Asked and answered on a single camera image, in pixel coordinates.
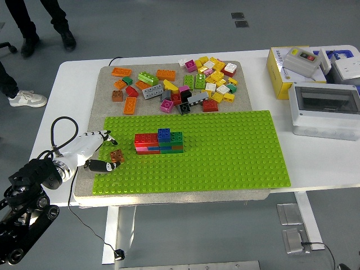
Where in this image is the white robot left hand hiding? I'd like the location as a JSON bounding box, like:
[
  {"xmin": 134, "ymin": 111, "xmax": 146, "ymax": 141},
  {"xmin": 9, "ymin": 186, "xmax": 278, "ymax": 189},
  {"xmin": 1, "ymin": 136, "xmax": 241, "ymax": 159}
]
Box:
[{"xmin": 57, "ymin": 130, "xmax": 122, "ymax": 174}]

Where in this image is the blue square toy brick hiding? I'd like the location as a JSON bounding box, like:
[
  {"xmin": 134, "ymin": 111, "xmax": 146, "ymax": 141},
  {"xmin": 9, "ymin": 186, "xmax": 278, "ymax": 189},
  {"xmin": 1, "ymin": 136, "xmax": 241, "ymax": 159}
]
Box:
[{"xmin": 157, "ymin": 128, "xmax": 172, "ymax": 143}]

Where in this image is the grey long toy brick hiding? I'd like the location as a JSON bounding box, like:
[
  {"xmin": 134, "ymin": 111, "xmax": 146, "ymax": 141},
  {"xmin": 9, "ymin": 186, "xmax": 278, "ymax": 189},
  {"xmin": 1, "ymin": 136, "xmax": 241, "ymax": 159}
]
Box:
[{"xmin": 142, "ymin": 83, "xmax": 164, "ymax": 100}]

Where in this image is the lime green long toy brick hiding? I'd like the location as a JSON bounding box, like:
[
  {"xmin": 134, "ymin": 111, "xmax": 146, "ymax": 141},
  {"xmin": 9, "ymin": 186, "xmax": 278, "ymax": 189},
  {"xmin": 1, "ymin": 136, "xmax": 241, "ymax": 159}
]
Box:
[{"xmin": 137, "ymin": 71, "xmax": 160, "ymax": 87}]

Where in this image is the dark green square toy brick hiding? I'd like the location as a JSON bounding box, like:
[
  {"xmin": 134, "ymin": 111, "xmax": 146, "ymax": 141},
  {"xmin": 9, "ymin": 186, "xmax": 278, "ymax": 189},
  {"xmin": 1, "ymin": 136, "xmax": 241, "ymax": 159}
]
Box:
[{"xmin": 170, "ymin": 131, "xmax": 184, "ymax": 145}]

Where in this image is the yellow curved toy brick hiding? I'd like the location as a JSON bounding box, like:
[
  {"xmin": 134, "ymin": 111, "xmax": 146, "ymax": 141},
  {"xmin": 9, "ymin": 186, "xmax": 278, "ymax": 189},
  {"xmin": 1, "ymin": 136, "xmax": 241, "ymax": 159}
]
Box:
[{"xmin": 163, "ymin": 79, "xmax": 180, "ymax": 94}]

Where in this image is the grey narrow toy brick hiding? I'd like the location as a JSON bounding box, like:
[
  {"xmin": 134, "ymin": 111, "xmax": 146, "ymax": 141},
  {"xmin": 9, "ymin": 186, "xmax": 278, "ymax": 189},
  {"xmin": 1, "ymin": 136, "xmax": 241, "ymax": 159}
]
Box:
[{"xmin": 187, "ymin": 92, "xmax": 210, "ymax": 107}]

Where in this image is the red sloped toy brick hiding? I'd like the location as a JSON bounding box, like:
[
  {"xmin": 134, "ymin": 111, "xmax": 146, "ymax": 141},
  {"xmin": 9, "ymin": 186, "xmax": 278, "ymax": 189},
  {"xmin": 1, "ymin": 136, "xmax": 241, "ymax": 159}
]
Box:
[{"xmin": 202, "ymin": 100, "xmax": 219, "ymax": 113}]

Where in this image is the metal floor block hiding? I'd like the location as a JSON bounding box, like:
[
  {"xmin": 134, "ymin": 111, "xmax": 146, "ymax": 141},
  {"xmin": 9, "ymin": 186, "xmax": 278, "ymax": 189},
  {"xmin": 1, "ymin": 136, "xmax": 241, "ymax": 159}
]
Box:
[{"xmin": 282, "ymin": 228, "xmax": 312, "ymax": 255}]

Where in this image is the white table leg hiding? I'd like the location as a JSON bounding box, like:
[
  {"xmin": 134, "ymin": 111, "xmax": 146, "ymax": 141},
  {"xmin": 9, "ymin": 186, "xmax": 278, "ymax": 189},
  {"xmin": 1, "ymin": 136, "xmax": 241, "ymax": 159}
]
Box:
[
  {"xmin": 101, "ymin": 206, "xmax": 138, "ymax": 265},
  {"xmin": 294, "ymin": 191, "xmax": 326, "ymax": 251}
]

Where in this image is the person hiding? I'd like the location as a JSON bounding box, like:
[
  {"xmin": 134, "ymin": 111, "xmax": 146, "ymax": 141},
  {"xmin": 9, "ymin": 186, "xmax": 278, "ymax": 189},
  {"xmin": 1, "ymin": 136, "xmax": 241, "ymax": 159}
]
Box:
[
  {"xmin": 4, "ymin": 0, "xmax": 77, "ymax": 59},
  {"xmin": 0, "ymin": 60, "xmax": 48, "ymax": 108}
]

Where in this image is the grey-brown mat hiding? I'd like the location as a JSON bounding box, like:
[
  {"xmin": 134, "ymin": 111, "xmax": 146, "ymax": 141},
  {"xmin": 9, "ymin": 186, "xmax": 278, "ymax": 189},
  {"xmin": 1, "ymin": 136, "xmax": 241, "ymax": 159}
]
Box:
[{"xmin": 73, "ymin": 60, "xmax": 272, "ymax": 208}]

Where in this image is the black office chair base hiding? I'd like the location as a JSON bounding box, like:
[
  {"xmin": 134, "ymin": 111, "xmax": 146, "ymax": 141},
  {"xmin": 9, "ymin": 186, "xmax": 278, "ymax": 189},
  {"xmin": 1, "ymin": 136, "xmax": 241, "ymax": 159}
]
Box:
[{"xmin": 0, "ymin": 42, "xmax": 18, "ymax": 54}]

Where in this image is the white distribution box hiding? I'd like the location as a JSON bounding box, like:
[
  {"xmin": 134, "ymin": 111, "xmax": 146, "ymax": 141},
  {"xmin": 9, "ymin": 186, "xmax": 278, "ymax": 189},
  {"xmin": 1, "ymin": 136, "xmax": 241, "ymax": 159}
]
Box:
[{"xmin": 287, "ymin": 81, "xmax": 360, "ymax": 141}]

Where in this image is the lime green studded baseplate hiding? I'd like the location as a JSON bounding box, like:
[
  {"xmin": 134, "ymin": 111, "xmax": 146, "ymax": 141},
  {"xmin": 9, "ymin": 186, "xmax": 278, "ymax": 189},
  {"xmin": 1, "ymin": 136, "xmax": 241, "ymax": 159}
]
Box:
[{"xmin": 92, "ymin": 110, "xmax": 292, "ymax": 195}]

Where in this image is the long metal floor plate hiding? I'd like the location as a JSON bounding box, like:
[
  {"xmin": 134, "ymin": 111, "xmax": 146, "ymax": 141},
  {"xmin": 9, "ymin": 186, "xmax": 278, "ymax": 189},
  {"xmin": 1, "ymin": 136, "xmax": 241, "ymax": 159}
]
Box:
[{"xmin": 119, "ymin": 260, "xmax": 261, "ymax": 270}]

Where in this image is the yellow cardboard box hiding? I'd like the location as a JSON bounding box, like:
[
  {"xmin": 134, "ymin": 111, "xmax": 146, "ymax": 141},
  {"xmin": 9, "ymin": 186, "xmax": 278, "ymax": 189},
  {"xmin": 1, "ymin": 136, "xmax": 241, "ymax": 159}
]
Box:
[{"xmin": 266, "ymin": 46, "xmax": 329, "ymax": 101}]

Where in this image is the white plastic cover plate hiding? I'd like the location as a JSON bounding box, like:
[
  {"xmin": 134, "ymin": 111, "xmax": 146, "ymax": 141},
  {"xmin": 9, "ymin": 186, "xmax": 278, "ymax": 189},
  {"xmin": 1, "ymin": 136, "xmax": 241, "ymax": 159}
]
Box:
[{"xmin": 319, "ymin": 48, "xmax": 334, "ymax": 75}]

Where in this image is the blue plastic bin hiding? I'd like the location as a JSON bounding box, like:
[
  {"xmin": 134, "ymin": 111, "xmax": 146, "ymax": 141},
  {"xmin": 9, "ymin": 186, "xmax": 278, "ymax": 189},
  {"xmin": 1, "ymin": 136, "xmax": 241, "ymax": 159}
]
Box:
[{"xmin": 312, "ymin": 49, "xmax": 354, "ymax": 61}]

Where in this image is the black floor cable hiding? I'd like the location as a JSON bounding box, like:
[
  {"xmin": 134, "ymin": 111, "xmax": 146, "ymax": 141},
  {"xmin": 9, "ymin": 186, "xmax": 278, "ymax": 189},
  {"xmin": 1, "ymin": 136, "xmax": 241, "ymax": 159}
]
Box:
[{"xmin": 300, "ymin": 241, "xmax": 338, "ymax": 270}]

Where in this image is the thin black cord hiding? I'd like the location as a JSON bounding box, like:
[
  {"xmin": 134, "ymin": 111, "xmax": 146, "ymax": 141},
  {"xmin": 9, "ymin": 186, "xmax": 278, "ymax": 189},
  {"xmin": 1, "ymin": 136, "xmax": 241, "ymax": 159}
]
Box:
[{"xmin": 67, "ymin": 167, "xmax": 118, "ymax": 252}]

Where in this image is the white wall socket panel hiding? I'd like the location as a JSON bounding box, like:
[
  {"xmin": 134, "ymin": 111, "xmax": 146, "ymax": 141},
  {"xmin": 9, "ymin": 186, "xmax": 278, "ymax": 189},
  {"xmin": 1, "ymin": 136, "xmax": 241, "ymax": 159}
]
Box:
[{"xmin": 332, "ymin": 57, "xmax": 360, "ymax": 82}]

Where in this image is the grey push-button switch box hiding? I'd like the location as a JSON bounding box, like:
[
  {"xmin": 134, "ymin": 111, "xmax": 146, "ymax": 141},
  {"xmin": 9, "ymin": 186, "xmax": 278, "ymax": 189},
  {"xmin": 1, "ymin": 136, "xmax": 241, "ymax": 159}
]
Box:
[{"xmin": 282, "ymin": 47, "xmax": 322, "ymax": 80}]

